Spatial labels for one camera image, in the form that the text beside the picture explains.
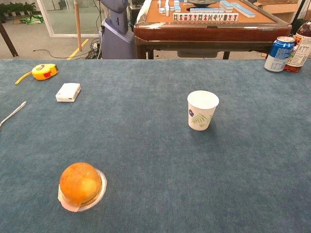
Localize white floral paper cup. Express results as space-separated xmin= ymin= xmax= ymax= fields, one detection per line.
xmin=187 ymin=90 xmax=220 ymax=131

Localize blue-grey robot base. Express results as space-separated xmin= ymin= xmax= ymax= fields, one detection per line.
xmin=99 ymin=0 xmax=136 ymax=60

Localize orange jelly cup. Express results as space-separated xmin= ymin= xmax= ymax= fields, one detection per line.
xmin=57 ymin=162 xmax=108 ymax=213

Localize blue table cloth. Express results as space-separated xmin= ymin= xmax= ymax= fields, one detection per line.
xmin=0 ymin=59 xmax=311 ymax=233

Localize small white plastic box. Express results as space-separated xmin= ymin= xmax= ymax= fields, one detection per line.
xmin=55 ymin=83 xmax=82 ymax=103

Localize brown mahjong table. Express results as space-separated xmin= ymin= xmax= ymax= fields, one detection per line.
xmin=133 ymin=0 xmax=292 ymax=60

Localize face-up mahjong tile row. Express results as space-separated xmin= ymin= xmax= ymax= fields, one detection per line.
xmin=172 ymin=12 xmax=239 ymax=22

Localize blue-backed mahjong tile row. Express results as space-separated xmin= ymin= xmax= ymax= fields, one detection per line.
xmin=230 ymin=2 xmax=256 ymax=18
xmin=189 ymin=7 xmax=225 ymax=14

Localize yellow tape measure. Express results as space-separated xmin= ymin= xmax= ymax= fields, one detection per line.
xmin=15 ymin=63 xmax=59 ymax=85

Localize wooden pole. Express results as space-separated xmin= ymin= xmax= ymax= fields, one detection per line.
xmin=74 ymin=0 xmax=83 ymax=51

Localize glass door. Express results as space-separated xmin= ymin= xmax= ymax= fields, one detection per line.
xmin=36 ymin=0 xmax=107 ymax=38

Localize blue soda can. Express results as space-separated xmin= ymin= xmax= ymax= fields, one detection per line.
xmin=264 ymin=36 xmax=296 ymax=73

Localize metal spoon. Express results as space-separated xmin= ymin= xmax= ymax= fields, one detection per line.
xmin=0 ymin=101 xmax=27 ymax=132

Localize green bag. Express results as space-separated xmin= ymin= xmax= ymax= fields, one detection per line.
xmin=19 ymin=14 xmax=45 ymax=25

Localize dark drink bottle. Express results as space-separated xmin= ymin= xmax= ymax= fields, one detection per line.
xmin=283 ymin=21 xmax=311 ymax=73

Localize cardboard box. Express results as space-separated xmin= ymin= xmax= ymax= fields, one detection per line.
xmin=252 ymin=0 xmax=304 ymax=24

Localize dark slanted table leg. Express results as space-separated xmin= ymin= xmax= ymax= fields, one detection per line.
xmin=0 ymin=21 xmax=19 ymax=58

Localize potted green plants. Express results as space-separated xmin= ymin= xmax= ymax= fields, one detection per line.
xmin=0 ymin=1 xmax=37 ymax=22

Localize tangled floor cables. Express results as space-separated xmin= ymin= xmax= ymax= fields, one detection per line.
xmin=85 ymin=38 xmax=103 ymax=60

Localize long black floor cable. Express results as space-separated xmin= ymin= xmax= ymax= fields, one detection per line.
xmin=33 ymin=49 xmax=88 ymax=60

